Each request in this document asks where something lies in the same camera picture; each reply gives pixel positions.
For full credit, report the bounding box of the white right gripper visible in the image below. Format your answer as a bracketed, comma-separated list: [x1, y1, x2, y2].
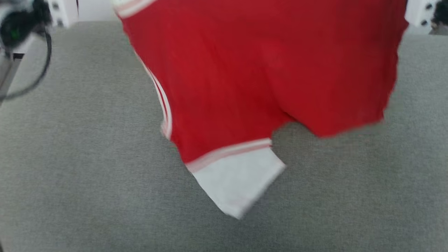
[404, 0, 438, 28]

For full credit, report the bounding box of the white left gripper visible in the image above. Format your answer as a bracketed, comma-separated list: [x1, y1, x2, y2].
[47, 0, 79, 28]

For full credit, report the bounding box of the red and white garment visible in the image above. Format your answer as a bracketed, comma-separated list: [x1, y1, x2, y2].
[113, 0, 409, 220]

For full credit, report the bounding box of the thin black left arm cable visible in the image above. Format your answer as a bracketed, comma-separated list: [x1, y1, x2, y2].
[0, 31, 53, 101]

